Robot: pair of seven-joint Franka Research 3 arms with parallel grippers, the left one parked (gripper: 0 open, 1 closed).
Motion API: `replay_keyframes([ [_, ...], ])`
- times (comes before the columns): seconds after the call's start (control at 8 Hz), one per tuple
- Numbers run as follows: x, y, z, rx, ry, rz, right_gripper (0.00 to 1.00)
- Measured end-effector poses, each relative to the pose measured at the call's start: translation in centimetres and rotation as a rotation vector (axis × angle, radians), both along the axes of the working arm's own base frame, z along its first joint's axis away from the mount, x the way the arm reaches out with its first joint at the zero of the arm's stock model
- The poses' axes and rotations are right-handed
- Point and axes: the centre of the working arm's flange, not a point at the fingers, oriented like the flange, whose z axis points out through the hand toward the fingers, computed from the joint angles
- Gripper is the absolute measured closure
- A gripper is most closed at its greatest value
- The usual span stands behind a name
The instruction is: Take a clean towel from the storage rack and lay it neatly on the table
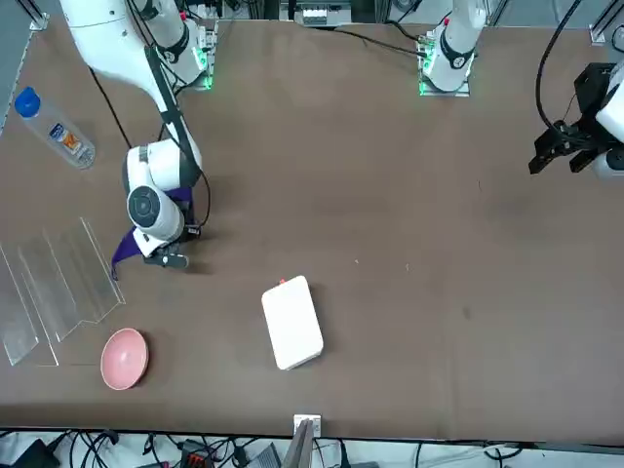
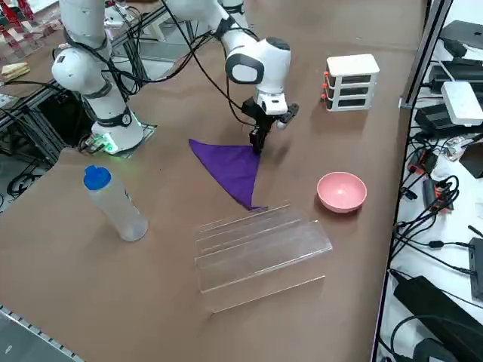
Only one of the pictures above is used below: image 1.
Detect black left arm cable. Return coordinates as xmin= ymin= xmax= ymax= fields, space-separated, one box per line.
xmin=535 ymin=0 xmax=584 ymax=131

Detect silver table edge bracket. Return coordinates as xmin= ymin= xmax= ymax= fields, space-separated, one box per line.
xmin=292 ymin=413 xmax=323 ymax=438

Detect black cable across table edge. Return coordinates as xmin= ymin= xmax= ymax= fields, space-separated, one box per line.
xmin=335 ymin=26 xmax=425 ymax=56

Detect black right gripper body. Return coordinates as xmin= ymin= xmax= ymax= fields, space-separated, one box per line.
xmin=143 ymin=246 xmax=190 ymax=269

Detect clear bottle blue cap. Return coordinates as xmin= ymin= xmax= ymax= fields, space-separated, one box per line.
xmin=13 ymin=86 xmax=96 ymax=171

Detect black device orange lights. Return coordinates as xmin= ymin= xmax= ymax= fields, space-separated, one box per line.
xmin=179 ymin=440 xmax=215 ymax=468

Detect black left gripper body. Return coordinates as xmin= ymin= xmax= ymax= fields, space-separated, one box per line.
xmin=574 ymin=62 xmax=616 ymax=129

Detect pink bowl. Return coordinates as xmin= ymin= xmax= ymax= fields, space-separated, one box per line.
xmin=100 ymin=328 xmax=150 ymax=391

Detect clear acrylic storage rack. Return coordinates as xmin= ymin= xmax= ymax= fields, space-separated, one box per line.
xmin=0 ymin=216 xmax=127 ymax=367

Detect purple cloth towel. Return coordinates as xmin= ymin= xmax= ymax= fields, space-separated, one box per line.
xmin=110 ymin=187 xmax=196 ymax=282

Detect black power adapter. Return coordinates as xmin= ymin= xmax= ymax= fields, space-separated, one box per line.
xmin=12 ymin=438 xmax=59 ymax=468

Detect aluminium frame rail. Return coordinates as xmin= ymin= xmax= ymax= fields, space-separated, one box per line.
xmin=29 ymin=0 xmax=50 ymax=31
xmin=589 ymin=0 xmax=624 ymax=45

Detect white power strip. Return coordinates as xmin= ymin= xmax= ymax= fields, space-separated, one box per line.
xmin=300 ymin=5 xmax=329 ymax=28

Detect grey upright post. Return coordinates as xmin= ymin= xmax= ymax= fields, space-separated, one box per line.
xmin=284 ymin=418 xmax=316 ymax=468

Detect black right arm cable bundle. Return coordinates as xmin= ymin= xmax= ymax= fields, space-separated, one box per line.
xmin=87 ymin=46 xmax=212 ymax=240

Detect white mini drawer cabinet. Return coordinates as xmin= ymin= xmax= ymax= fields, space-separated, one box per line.
xmin=260 ymin=275 xmax=326 ymax=371

